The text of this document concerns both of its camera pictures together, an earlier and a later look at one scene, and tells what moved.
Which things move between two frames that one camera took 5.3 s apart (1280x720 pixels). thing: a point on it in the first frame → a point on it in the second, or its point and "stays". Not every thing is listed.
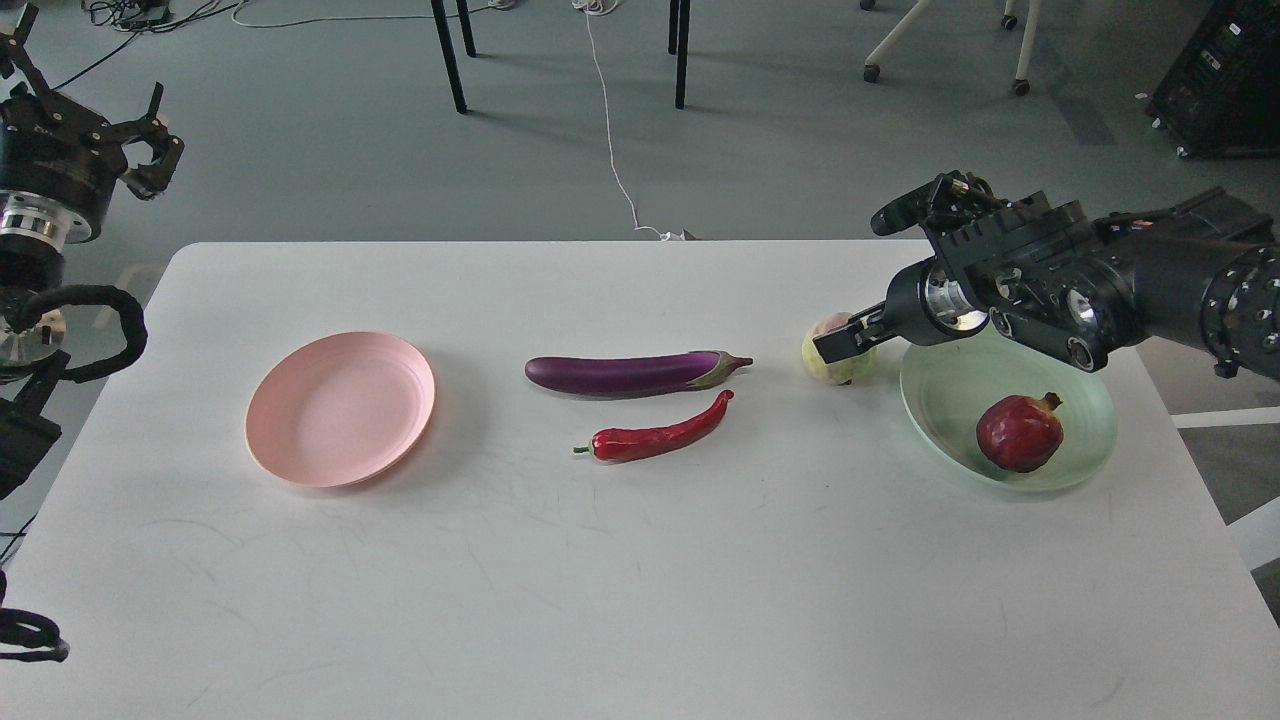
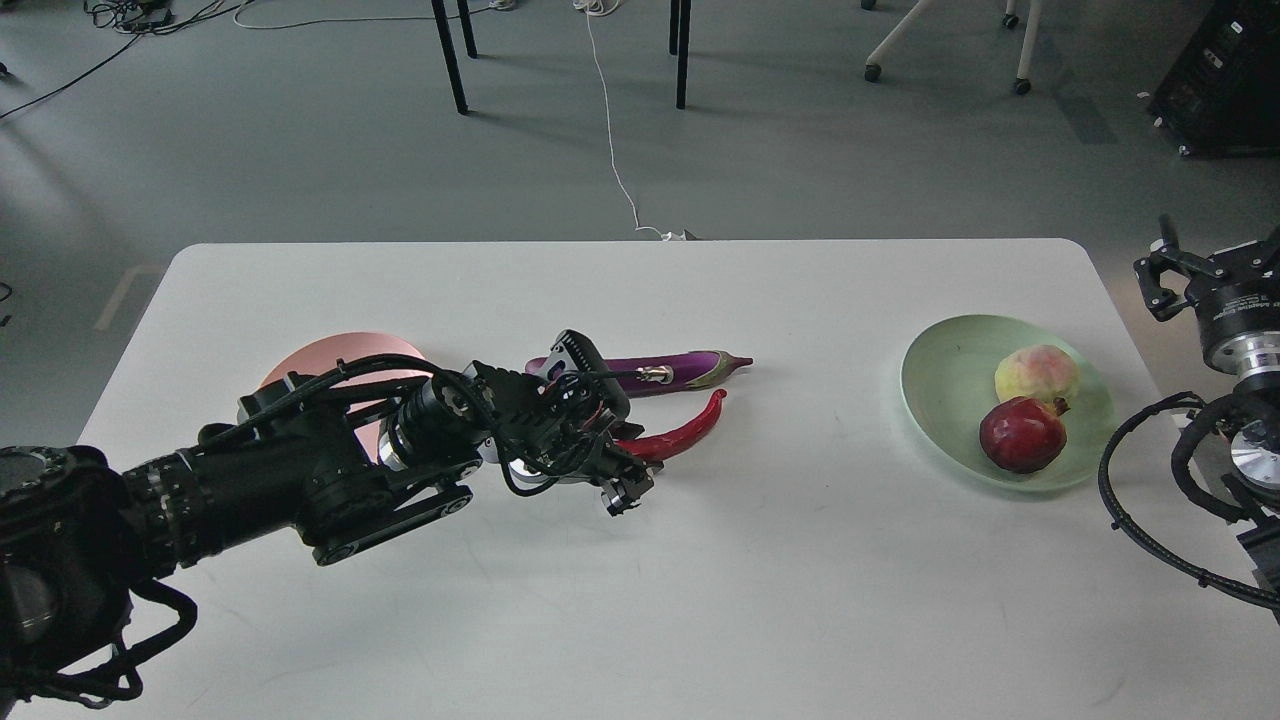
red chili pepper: [622, 444] stays
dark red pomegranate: [1019, 433] stays
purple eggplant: [621, 376] stays
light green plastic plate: [947, 386] stays
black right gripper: [1034, 264] → [1237, 299]
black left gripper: [59, 165] → [480, 413]
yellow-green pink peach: [839, 372] → [1043, 372]
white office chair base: [872, 70] stays
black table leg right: [678, 33] stays
